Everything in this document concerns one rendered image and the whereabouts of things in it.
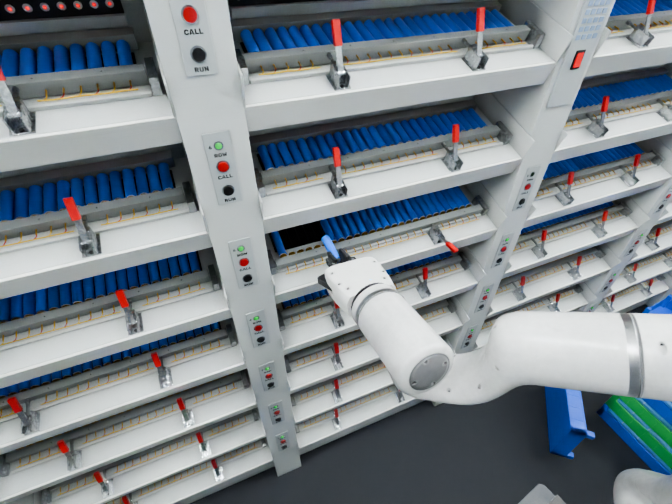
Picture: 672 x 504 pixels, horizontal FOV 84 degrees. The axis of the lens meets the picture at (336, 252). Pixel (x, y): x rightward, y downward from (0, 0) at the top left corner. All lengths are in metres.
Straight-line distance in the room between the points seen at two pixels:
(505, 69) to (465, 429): 1.39
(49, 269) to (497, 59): 0.85
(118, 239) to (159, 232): 0.06
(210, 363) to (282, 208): 0.45
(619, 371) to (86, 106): 0.71
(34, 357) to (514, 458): 1.59
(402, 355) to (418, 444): 1.23
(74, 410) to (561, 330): 0.95
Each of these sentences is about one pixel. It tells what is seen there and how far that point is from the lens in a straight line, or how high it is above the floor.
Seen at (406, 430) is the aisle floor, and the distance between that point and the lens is 1.73.
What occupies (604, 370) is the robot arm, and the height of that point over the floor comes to 1.22.
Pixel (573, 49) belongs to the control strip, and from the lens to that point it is 0.93.
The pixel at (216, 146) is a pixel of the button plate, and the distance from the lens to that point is 0.60.
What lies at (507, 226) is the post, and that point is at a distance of 1.10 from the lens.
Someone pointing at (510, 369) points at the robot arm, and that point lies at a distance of 0.50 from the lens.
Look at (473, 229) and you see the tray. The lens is 1.04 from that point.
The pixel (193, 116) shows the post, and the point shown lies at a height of 1.37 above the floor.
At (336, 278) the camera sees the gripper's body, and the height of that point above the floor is 1.11.
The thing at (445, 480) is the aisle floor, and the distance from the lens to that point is 1.69.
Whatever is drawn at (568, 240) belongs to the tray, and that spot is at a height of 0.78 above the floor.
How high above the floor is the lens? 1.57
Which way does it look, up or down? 41 degrees down
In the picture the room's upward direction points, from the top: straight up
